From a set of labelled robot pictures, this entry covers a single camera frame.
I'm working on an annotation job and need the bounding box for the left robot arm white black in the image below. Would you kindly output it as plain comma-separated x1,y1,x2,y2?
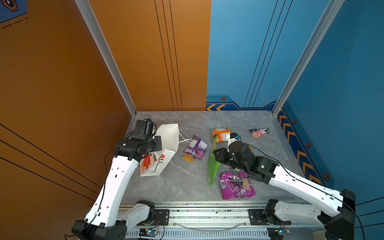
72,119,162,240

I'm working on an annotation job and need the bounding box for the green circuit board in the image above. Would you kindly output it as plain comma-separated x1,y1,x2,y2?
275,228,291,236
139,229,159,239

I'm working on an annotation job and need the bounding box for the left aluminium corner post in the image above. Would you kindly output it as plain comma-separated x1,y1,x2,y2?
75,0,137,117

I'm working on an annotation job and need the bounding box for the right aluminium corner post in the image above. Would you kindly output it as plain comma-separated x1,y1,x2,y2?
272,0,345,118

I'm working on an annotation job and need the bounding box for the orange snack packet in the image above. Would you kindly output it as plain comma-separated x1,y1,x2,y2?
212,128,231,143

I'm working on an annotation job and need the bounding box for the white paper bag with flowers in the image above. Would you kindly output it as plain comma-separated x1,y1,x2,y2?
140,124,193,177

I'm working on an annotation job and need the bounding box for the left green circuit board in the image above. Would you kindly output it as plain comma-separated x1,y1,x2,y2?
139,229,159,239

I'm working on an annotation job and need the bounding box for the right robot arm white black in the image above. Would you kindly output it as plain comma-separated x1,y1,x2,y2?
213,141,356,240

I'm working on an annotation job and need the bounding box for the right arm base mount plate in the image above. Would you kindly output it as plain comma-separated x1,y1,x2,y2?
248,209,292,226

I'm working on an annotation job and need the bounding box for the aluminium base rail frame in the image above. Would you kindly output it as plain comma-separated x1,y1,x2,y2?
78,200,343,240

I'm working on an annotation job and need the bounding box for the small orange yellow candy packet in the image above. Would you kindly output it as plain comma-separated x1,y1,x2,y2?
183,154,197,162

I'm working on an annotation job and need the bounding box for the purple small snack packet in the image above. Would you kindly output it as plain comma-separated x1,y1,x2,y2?
184,135,208,160

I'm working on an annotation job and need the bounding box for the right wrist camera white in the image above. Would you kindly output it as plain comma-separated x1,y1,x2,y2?
227,133,241,145

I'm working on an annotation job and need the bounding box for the right green circuit board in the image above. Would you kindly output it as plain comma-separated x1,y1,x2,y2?
275,228,291,236

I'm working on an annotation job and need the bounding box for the magenta purple snack bag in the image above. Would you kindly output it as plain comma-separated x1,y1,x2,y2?
220,172,256,200

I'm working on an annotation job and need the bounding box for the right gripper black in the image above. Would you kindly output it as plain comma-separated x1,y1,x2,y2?
211,147,249,174

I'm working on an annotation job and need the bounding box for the large green Lays chip bag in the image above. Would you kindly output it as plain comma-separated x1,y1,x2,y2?
208,135,220,186

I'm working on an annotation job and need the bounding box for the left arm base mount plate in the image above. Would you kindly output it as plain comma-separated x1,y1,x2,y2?
138,209,170,226

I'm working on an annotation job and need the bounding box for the aluminium corner post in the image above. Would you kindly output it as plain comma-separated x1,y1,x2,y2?
75,0,137,117
272,0,345,118

